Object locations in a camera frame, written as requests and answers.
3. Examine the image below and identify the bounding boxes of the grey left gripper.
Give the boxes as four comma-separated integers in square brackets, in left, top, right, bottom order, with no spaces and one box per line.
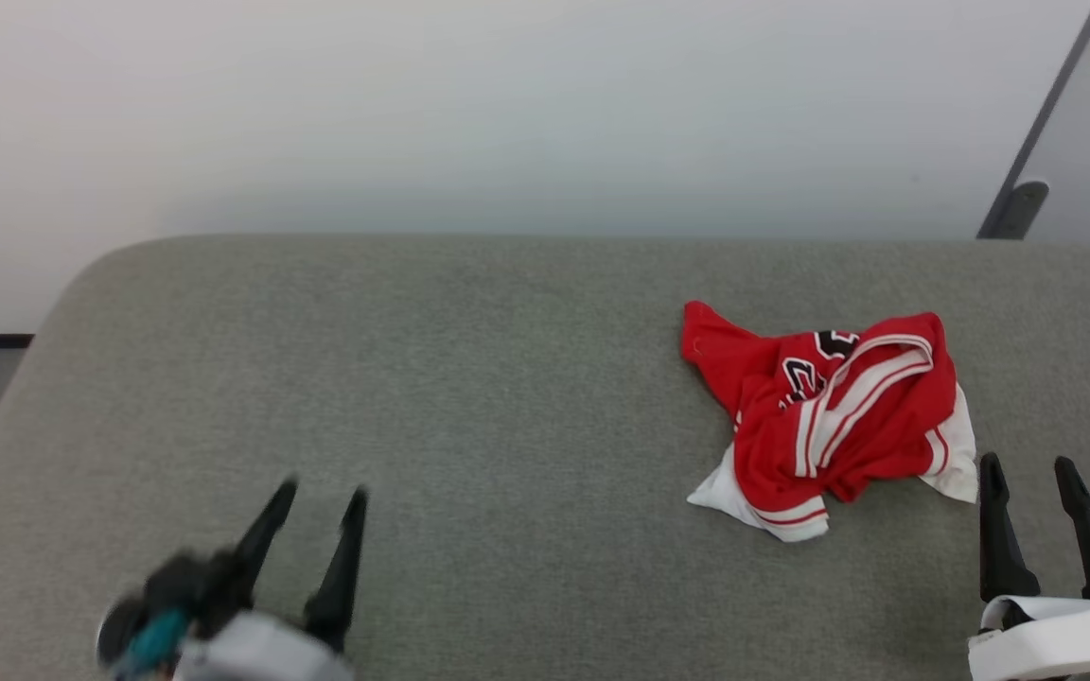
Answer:
[171,479,369,681]

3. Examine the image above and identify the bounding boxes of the dark grey rounded door bracket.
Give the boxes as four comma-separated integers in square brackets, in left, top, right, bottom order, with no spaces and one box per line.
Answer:
[988,180,1050,239]

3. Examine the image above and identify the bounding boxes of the red and white jersey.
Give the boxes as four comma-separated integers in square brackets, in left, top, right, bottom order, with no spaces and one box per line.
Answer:
[680,301,979,544]

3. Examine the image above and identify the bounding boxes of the grey fabric sofa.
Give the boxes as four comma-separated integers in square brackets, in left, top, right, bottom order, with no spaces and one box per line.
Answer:
[0,235,1090,681]

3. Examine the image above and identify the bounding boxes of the grey door frame post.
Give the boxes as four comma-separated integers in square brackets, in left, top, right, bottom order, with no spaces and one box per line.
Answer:
[976,0,1090,239]

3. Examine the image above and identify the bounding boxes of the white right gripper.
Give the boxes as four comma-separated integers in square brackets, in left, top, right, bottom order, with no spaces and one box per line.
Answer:
[968,452,1090,681]

